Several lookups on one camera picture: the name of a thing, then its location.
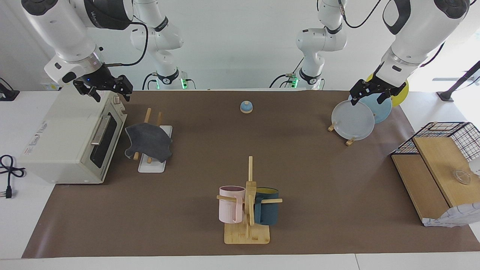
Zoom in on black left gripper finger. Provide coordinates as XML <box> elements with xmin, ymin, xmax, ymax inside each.
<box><xmin>349</xmin><ymin>79</ymin><xmax>370</xmax><ymax>107</ymax></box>
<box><xmin>377</xmin><ymin>82</ymin><xmax>407</xmax><ymax>105</ymax></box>

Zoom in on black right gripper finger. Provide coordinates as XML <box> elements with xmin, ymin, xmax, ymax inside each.
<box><xmin>112</xmin><ymin>75</ymin><xmax>134</xmax><ymax>102</ymax></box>
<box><xmin>73</xmin><ymin>77</ymin><xmax>101</xmax><ymax>102</ymax></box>

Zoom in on purple and grey towel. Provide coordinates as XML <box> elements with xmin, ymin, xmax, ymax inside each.
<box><xmin>125</xmin><ymin>122</ymin><xmax>173</xmax><ymax>163</ymax></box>

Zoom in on wooden plate rack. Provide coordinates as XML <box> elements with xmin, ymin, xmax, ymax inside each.
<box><xmin>328</xmin><ymin>122</ymin><xmax>355</xmax><ymax>146</ymax></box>

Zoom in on white towel rack wooden bars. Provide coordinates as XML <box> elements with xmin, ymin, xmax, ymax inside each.
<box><xmin>133</xmin><ymin>108</ymin><xmax>173</xmax><ymax>174</ymax></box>

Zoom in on yellow plate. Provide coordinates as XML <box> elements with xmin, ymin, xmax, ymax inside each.
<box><xmin>366</xmin><ymin>73</ymin><xmax>409</xmax><ymax>107</ymax></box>

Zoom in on light blue plate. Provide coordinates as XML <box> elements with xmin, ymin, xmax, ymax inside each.
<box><xmin>349</xmin><ymin>93</ymin><xmax>393</xmax><ymax>124</ymax></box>

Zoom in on grey plate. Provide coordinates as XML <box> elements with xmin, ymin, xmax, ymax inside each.
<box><xmin>331</xmin><ymin>100</ymin><xmax>375</xmax><ymax>141</ymax></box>

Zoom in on white power strip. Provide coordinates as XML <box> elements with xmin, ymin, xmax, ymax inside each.
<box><xmin>40</xmin><ymin>77</ymin><xmax>75</xmax><ymax>91</ymax></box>

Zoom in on cream toaster oven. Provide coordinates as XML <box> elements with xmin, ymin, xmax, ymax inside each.
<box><xmin>18</xmin><ymin>87</ymin><xmax>128</xmax><ymax>185</ymax></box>

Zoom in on black stand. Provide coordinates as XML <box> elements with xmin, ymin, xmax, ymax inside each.
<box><xmin>437</xmin><ymin>61</ymin><xmax>480</xmax><ymax>102</ymax></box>

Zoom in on clear glass dish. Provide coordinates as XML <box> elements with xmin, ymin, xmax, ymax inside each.
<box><xmin>453</xmin><ymin>169</ymin><xmax>471</xmax><ymax>185</ymax></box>

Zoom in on brown table mat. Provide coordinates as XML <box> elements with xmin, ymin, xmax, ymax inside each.
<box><xmin>21</xmin><ymin>90</ymin><xmax>480</xmax><ymax>258</ymax></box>

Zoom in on white patterned cloth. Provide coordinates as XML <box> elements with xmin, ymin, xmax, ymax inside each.
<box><xmin>422</xmin><ymin>202</ymin><xmax>480</xmax><ymax>228</ymax></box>

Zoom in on dark teal mug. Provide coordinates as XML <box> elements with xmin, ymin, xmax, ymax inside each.
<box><xmin>254</xmin><ymin>187</ymin><xmax>279</xmax><ymax>226</ymax></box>

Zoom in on pink mug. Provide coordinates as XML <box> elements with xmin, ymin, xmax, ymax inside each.
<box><xmin>219</xmin><ymin>186</ymin><xmax>246</xmax><ymax>224</ymax></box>

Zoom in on wooden mug tree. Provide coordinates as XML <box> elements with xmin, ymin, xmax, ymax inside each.
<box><xmin>216</xmin><ymin>156</ymin><xmax>283</xmax><ymax>245</ymax></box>

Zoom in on black base cable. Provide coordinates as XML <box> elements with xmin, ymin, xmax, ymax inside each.
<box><xmin>269</xmin><ymin>56</ymin><xmax>305</xmax><ymax>89</ymax></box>
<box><xmin>142</xmin><ymin>72</ymin><xmax>160</xmax><ymax>90</ymax></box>

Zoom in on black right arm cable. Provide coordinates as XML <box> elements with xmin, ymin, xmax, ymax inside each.
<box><xmin>104</xmin><ymin>21</ymin><xmax>149</xmax><ymax>67</ymax></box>

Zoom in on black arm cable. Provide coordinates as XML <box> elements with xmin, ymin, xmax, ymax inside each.
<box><xmin>104</xmin><ymin>21</ymin><xmax>149</xmax><ymax>67</ymax></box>
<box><xmin>337</xmin><ymin>0</ymin><xmax>384</xmax><ymax>28</ymax></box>

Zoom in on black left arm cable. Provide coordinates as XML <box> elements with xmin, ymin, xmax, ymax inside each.
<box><xmin>337</xmin><ymin>0</ymin><xmax>384</xmax><ymax>28</ymax></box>

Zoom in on black clamp mount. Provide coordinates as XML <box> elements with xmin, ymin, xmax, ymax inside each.
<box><xmin>0</xmin><ymin>78</ymin><xmax>20</xmax><ymax>102</ymax></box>

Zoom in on black wire basket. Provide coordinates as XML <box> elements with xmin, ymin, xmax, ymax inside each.
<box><xmin>391</xmin><ymin>122</ymin><xmax>480</xmax><ymax>162</ymax></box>

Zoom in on black power cord with plug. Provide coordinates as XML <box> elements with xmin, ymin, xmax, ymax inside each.
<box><xmin>0</xmin><ymin>155</ymin><xmax>26</xmax><ymax>199</ymax></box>

